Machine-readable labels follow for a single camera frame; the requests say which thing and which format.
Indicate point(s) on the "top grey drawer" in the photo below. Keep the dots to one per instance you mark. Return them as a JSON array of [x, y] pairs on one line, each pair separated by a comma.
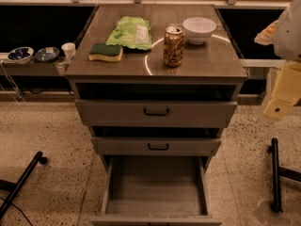
[[155, 113]]

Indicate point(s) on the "black stand leg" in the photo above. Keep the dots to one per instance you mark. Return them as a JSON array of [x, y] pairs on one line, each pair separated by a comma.
[[13, 189], [278, 172]]

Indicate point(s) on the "blue patterned bowl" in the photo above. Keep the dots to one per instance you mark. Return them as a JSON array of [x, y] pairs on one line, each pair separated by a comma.
[[21, 55]]

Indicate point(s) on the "green yellow sponge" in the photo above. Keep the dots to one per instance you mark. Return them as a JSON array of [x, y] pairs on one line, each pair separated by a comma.
[[103, 52]]

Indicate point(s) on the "green snack bag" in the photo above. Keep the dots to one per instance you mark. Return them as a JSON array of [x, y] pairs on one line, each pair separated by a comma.
[[131, 32]]

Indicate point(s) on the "side shelf ledge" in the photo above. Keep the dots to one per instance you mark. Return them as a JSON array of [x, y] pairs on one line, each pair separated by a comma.
[[33, 68]]

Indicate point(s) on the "black right stand leg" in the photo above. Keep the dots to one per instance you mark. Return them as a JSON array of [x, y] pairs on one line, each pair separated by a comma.
[[278, 172]]

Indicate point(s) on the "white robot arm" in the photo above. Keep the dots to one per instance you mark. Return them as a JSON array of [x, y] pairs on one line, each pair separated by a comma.
[[285, 35]]

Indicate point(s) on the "dark blue shallow bowl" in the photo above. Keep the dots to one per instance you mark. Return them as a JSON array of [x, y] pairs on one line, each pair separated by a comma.
[[47, 54]]

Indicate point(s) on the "black left stand leg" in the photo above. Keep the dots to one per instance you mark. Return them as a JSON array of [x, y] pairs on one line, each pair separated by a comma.
[[13, 189]]

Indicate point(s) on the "white paper cup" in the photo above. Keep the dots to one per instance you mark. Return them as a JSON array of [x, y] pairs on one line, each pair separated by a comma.
[[69, 50]]

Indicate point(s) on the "grey wooden drawer cabinet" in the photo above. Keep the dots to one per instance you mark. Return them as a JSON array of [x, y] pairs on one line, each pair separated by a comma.
[[210, 72]]

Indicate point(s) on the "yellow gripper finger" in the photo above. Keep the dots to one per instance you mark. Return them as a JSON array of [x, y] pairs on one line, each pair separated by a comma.
[[283, 90], [267, 36]]

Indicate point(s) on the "middle grey drawer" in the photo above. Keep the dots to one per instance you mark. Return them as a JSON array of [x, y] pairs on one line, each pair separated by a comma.
[[167, 146]]

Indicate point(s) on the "orange soda can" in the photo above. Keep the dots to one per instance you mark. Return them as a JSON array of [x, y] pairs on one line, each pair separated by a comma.
[[173, 46]]

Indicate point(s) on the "bottom grey open drawer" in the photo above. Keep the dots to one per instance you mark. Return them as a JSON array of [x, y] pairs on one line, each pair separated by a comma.
[[155, 191]]

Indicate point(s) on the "white bowl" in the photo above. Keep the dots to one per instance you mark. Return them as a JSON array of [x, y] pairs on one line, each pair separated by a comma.
[[198, 29]]

